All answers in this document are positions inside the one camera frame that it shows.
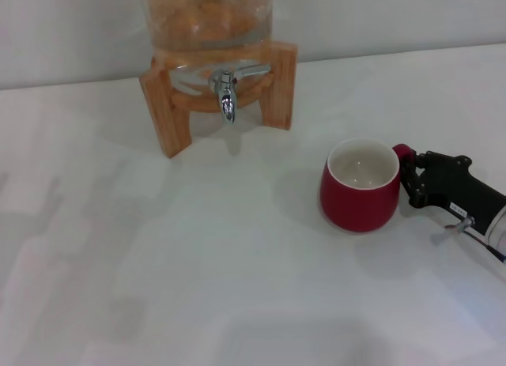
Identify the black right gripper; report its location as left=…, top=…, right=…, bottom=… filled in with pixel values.
left=399, top=149, right=506, bottom=235

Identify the red ceramic cup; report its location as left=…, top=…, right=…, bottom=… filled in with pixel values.
left=319, top=138, right=416, bottom=233

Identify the wooden dispenser stand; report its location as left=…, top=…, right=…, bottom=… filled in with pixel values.
left=138, top=39, right=298, bottom=160

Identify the glass water dispenser jar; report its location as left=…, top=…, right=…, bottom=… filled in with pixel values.
left=145, top=0, right=274, bottom=111

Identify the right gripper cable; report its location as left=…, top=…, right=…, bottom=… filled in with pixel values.
left=444, top=216, right=506, bottom=265

